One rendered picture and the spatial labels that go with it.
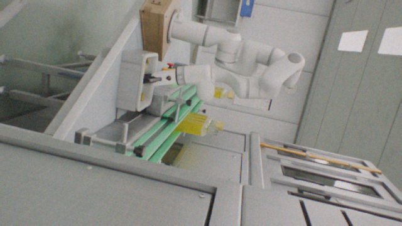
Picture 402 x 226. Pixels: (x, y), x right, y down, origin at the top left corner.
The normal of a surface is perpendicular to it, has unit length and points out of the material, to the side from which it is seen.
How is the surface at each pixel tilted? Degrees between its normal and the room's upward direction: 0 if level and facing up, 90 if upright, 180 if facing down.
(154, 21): 90
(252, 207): 90
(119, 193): 90
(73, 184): 90
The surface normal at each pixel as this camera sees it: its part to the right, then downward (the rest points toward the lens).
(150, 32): -0.23, 0.74
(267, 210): 0.18, -0.95
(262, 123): -0.15, 0.22
